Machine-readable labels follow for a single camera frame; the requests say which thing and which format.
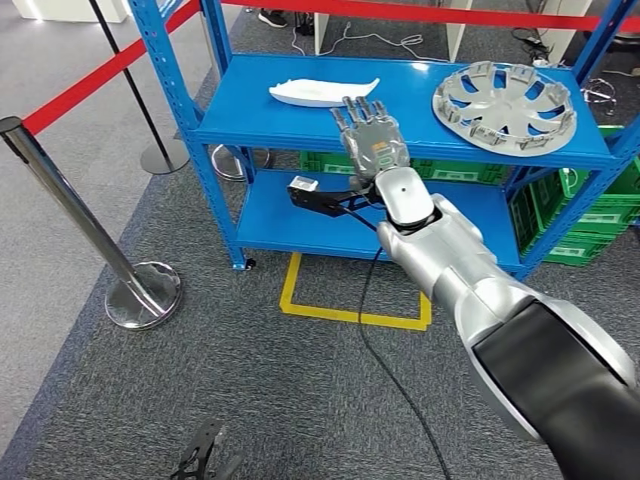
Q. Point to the black stanchion post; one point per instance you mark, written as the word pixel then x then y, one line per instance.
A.
pixel 164 161

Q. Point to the green plastic crate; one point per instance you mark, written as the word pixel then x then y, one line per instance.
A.
pixel 615 193
pixel 324 164
pixel 460 172
pixel 575 248

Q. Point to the silver wheel hubcap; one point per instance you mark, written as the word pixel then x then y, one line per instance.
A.
pixel 505 104

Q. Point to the blue metal shelf rack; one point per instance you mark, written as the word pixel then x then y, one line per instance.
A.
pixel 280 119

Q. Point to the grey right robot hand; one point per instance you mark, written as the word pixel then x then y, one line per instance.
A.
pixel 375 146

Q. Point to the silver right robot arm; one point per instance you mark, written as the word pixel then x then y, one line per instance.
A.
pixel 500 298

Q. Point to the white display platform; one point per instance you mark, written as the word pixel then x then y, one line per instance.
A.
pixel 70 10

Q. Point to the white desk panel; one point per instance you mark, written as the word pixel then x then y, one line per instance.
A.
pixel 562 25
pixel 321 25
pixel 457 28

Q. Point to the black shoe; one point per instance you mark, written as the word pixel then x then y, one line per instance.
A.
pixel 272 18

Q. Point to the white plastic car part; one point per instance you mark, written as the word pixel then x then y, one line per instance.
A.
pixel 310 91

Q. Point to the red barrier belt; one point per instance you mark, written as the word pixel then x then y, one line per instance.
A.
pixel 90 81
pixel 425 13

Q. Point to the chrome stanchion post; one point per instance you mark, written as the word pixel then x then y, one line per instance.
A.
pixel 75 210
pixel 225 166

